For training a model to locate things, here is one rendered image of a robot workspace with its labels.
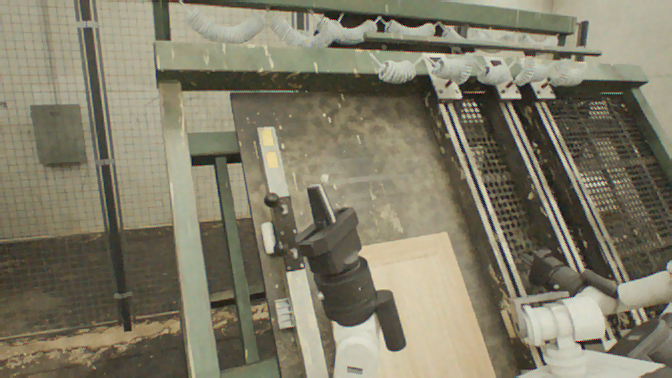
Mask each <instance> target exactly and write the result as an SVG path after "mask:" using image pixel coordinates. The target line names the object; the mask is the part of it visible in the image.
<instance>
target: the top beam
mask: <svg viewBox="0 0 672 378"><path fill-rule="evenodd" d="M153 48H154V61H155V72H156V81H157V89H159V88H158V82H160V80H179V82H180V83H182V91H193V90H228V91H426V90H427V89H428V88H429V87H430V86H431V85H432V81H431V79H430V76H429V72H428V70H427V68H426V65H425V62H424V60H422V61H420V62H419V63H418V64H417V65H416V66H415V67H414V68H415V72H416V73H415V77H413V79H412V80H411V81H408V82H406V83H401V84H400V83H399V84H396V83H395V84H392V83H387V82H384V81H383V80H380V77H379V72H378V71H379V68H380V67H379V66H378V65H377V63H376V61H375V60H373V59H372V58H371V57H370V56H369V54H370V53H371V54H372V55H373V56H375V57H376V59H377V60H378V62H379V63H380V64H381V65H382V64H383V63H384V62H386V60H393V62H395V63H401V62H403V61H408V62H410V63H411V64H412V65H414V64H415V63H416V62H417V61H418V60H419V58H420V57H421V53H418V52H396V51H373V50H352V49H330V48H307V47H286V46H263V45H242V44H220V43H197V42H176V41H154V43H153ZM569 63H572V64H571V66H572V67H568V68H571V69H574V68H578V69H580V70H581V69H582V68H583V67H584V66H585V65H588V66H587V67H585V68H584V69H583V74H585V78H584V80H583V81H581V82H582V83H579V84H577V85H575V86H570V87H567V86H566V87H565V86H562V85H558V86H557V87H555V86H552V85H551V84H549V86H550V88H551V90H552V91H554V92H580V93H622V92H624V91H626V90H627V89H630V88H632V87H642V86H643V85H645V84H647V83H648V82H649V81H648V80H647V77H646V75H645V74H644V72H643V70H642V69H641V67H640V66H634V65H618V64H612V63H592V62H569ZM472 64H474V65H467V66H472V67H473V68H469V69H471V73H470V75H469V76H468V78H467V79H466V81H464V83H461V84H460V85H458V87H459V89H460V92H486V91H487V90H489V89H490V88H491V87H493V85H488V84H484V83H482V82H481V81H479V80H478V72H479V71H480V69H479V67H478V66H477V65H476V63H475V62H474V63H472Z"/></svg>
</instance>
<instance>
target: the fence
mask: <svg viewBox="0 0 672 378"><path fill-rule="evenodd" d="M267 130H272V135H273V139H274V146H264V144H263V138H262V133H261V131H267ZM254 135H256V141H257V146H258V151H259V157H260V162H261V167H262V173H263V179H264V184H265V190H266V194H267V193H269V192H274V193H277V194H278V195H279V196H289V193H288V188H287V183H286V178H285V173H283V168H282V163H281V159H280V153H279V148H278V144H277V138H276V134H275V129H274V127H270V128H257V131H256V134H254ZM275 151H276V154H277V160H278V165H279V167H275V168H268V165H267V160H266V154H265V152H275ZM269 211H271V217H272V222H273V227H274V233H275V238H276V242H277V241H279V240H280V239H279V234H278V228H277V223H276V218H275V212H274V208H269ZM279 261H280V266H281V271H282V277H283V282H285V287H286V293H287V298H289V297H290V301H291V307H292V311H293V317H294V323H295V326H294V327H293V330H294V336H295V342H296V347H297V352H299V358H300V363H301V368H302V373H303V378H328V376H327V370H326V366H325V361H324V355H323V351H322V346H321V341H320V336H319V331H318V327H317V322H316V316H315V312H313V307H312V301H311V297H310V292H309V287H308V282H307V277H306V272H305V269H301V270H294V271H289V272H287V271H286V266H285V261H283V256H282V257H280V256H279Z"/></svg>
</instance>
